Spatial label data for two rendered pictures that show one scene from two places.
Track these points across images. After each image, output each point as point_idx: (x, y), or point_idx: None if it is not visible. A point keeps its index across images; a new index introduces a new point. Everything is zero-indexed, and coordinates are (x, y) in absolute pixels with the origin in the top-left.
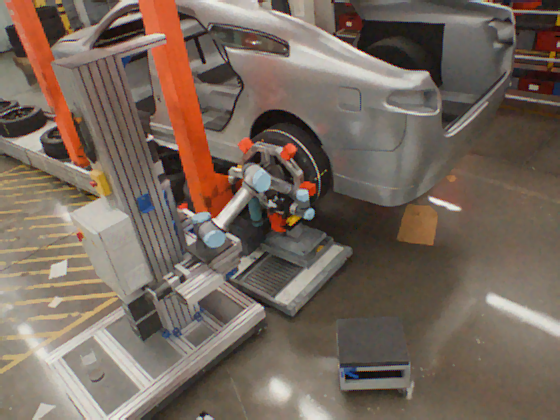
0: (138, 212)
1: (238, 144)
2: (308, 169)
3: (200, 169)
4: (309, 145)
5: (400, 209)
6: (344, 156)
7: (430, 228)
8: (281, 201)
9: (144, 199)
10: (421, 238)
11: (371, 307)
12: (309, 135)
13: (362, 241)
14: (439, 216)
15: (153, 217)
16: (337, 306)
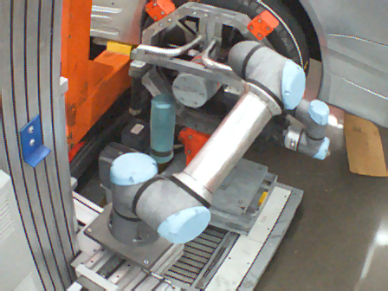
0: (19, 163)
1: (146, 5)
2: (293, 58)
3: (72, 52)
4: (286, 17)
5: (337, 121)
6: (348, 47)
7: (378, 151)
8: (268, 120)
9: (32, 131)
10: (374, 167)
11: (344, 278)
12: (280, 2)
13: (307, 176)
14: (380, 133)
15: (41, 171)
16: (300, 287)
